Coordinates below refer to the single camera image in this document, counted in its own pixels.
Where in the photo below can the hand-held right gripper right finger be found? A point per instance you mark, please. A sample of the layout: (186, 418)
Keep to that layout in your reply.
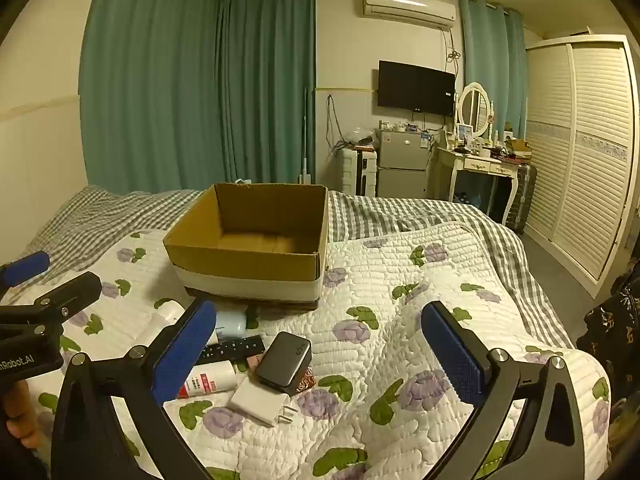
(452, 355)

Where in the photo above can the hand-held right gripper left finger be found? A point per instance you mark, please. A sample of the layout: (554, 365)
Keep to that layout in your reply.
(185, 350)

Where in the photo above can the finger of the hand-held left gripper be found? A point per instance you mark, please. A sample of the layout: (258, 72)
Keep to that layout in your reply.
(60, 300)
(25, 266)

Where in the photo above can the white bottle with red label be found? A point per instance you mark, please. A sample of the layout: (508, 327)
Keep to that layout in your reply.
(212, 380)

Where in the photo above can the plain white bottle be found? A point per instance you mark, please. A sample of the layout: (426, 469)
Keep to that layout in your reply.
(169, 311)

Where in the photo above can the black remote control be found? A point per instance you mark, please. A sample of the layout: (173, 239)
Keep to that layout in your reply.
(235, 349)

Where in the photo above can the light blue earbud case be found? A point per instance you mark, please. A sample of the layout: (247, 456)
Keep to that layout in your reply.
(231, 322)

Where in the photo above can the white plug charger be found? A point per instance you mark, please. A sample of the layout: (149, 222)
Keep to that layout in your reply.
(255, 400)

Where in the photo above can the black power bank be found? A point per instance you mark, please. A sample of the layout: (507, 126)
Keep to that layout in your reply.
(284, 364)

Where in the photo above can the person's left hand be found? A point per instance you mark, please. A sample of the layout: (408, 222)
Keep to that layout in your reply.
(15, 410)

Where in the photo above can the small pink item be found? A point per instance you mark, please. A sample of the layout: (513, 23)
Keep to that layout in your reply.
(254, 360)

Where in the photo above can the white floral quilt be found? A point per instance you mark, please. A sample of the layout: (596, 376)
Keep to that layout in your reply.
(400, 270)

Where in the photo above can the small patterned packet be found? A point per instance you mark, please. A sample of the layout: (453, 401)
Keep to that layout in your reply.
(304, 386)

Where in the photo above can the dark patterned cloth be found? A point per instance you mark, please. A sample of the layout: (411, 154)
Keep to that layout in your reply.
(610, 330)

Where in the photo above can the grey checkered bedsheet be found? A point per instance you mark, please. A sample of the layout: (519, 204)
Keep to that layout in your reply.
(380, 210)

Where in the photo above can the dark suitcase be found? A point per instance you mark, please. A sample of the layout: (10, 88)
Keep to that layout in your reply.
(522, 195)

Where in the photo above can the white dressing table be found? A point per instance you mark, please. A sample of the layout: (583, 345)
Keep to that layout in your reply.
(475, 164)

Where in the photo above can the small grey fridge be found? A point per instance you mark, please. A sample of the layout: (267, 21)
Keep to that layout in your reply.
(402, 160)

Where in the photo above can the white ribbed suitcase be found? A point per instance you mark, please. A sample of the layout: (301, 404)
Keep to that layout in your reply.
(357, 170)

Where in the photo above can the small brown cardboard box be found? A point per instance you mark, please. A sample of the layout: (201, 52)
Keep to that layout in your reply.
(519, 147)

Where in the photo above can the wide teal curtain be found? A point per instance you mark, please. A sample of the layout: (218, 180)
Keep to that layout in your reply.
(150, 85)

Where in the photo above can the white louvered wardrobe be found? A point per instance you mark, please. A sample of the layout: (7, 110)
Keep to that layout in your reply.
(580, 160)

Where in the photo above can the clear plastic bag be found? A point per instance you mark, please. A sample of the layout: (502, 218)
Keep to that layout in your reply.
(360, 136)

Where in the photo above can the oval white vanity mirror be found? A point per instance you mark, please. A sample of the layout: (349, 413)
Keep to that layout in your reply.
(474, 107)

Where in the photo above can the narrow teal curtain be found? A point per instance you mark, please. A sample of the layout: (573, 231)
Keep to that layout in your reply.
(492, 50)

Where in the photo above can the white air conditioner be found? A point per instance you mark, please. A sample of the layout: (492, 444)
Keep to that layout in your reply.
(407, 7)

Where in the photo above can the small photo frame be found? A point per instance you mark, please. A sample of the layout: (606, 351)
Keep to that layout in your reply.
(464, 132)

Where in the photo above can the black wall television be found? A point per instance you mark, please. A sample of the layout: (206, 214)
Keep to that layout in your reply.
(415, 87)

